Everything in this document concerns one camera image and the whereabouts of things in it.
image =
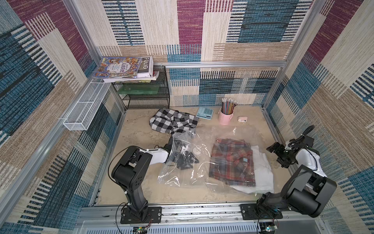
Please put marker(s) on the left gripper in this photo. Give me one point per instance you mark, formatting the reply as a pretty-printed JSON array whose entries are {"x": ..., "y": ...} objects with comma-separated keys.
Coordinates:
[{"x": 187, "y": 161}]

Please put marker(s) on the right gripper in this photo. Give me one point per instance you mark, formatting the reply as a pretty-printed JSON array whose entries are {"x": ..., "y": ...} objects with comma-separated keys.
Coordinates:
[{"x": 280, "y": 151}]

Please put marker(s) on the black white checked shirt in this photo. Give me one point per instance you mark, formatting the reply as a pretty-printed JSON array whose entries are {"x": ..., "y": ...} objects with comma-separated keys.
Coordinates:
[{"x": 171, "y": 121}]

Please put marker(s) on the clear plastic vacuum bag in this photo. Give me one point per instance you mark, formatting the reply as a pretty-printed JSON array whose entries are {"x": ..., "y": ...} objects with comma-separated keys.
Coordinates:
[{"x": 200, "y": 141}]

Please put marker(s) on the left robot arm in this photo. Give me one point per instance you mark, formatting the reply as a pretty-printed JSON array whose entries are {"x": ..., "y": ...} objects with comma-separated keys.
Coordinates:
[{"x": 131, "y": 169}]

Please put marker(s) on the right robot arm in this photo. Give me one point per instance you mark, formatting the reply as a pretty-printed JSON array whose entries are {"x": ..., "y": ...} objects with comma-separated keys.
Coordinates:
[{"x": 308, "y": 190}]

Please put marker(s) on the red plaid shirt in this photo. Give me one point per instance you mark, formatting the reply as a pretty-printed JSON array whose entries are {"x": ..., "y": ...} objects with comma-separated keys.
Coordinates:
[{"x": 231, "y": 162}]

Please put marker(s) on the white folded shirt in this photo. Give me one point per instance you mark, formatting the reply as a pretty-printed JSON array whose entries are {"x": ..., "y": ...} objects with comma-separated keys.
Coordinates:
[{"x": 263, "y": 175}]

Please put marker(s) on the teal calculator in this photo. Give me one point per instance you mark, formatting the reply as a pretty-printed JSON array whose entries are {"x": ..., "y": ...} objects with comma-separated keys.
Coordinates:
[{"x": 205, "y": 113}]

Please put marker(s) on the pink pencil cup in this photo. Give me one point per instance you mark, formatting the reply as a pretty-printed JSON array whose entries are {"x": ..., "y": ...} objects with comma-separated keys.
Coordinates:
[{"x": 224, "y": 119}]

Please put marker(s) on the coloured pencils bundle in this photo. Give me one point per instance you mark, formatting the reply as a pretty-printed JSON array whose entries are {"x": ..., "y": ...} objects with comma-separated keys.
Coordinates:
[{"x": 228, "y": 105}]

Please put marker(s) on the pink eraser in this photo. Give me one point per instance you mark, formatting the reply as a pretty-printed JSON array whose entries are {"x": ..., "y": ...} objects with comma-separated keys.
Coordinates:
[{"x": 242, "y": 119}]

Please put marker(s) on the green folder on shelf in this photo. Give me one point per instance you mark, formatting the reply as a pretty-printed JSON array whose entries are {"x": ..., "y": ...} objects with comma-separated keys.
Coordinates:
[{"x": 138, "y": 90}]

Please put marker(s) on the black white Folio book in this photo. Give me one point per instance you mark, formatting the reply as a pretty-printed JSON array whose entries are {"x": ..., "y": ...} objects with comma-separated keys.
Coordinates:
[{"x": 146, "y": 68}]

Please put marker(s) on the colourful picture book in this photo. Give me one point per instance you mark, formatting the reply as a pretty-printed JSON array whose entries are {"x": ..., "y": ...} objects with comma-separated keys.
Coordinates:
[{"x": 117, "y": 67}]

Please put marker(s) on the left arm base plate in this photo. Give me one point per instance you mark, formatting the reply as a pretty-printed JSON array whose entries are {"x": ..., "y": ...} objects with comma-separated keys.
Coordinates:
[{"x": 150, "y": 215}]

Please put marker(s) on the black wire shelf rack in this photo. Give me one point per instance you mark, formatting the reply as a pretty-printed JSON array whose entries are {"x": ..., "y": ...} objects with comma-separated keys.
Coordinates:
[{"x": 150, "y": 101}]

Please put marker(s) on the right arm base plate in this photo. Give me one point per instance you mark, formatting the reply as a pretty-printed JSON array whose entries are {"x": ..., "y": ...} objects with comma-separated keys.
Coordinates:
[{"x": 250, "y": 211}]

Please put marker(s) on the white wire basket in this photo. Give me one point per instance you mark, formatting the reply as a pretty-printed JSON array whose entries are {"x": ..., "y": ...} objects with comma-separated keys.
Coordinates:
[{"x": 84, "y": 110}]

